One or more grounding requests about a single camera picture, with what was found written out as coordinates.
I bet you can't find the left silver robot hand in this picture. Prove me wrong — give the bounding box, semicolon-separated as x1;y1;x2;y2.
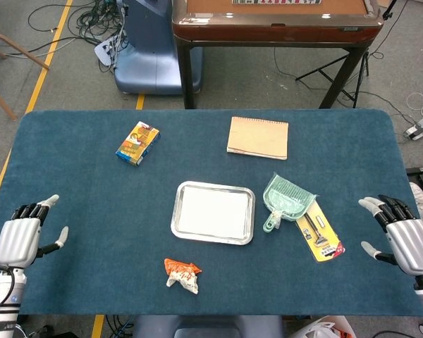
0;194;70;272

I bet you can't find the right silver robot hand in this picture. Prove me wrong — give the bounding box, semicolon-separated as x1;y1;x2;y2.
358;194;423;277

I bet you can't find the white paper sheet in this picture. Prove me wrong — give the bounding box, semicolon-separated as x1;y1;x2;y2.
178;185;247;237

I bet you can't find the silver metal tray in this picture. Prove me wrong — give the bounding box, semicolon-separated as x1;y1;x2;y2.
170;180;257;246

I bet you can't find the blue felt table cover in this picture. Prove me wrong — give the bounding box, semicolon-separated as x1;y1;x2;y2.
0;108;423;317

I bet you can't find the razor in yellow package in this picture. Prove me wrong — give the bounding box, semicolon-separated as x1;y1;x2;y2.
295;202;347;263

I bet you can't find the white power strip with plugs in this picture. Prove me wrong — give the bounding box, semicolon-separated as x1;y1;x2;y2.
403;116;423;142

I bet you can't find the white plastic bag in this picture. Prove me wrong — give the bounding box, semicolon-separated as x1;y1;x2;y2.
289;315;357;338

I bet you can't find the green plastic dustpan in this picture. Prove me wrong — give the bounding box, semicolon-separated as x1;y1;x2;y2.
262;172;319;234

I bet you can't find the colourful printed carton box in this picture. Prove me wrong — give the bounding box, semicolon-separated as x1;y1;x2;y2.
115;120;161;167

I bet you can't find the crumpled orange snack wrapper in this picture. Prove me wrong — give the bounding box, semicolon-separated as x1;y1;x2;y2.
164;258;202;295

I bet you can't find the brown spiral notebook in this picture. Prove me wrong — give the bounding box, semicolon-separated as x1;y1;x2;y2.
226;115;290;161

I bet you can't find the wooden chair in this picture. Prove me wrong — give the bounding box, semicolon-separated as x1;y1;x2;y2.
0;33;51;122

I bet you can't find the blue-grey robot torso base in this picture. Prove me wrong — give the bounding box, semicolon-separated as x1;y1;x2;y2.
132;315;285;338

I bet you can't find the blue machine base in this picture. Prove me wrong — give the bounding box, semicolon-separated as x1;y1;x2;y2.
114;0;204;96

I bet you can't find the brown mahjong table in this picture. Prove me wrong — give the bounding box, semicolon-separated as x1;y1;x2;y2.
171;0;385;110

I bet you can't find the white power strip with cables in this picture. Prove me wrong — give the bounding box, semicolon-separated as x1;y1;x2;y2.
94;38;119;68

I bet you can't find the black cable bundle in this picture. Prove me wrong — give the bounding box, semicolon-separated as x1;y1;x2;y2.
27;0;128;73

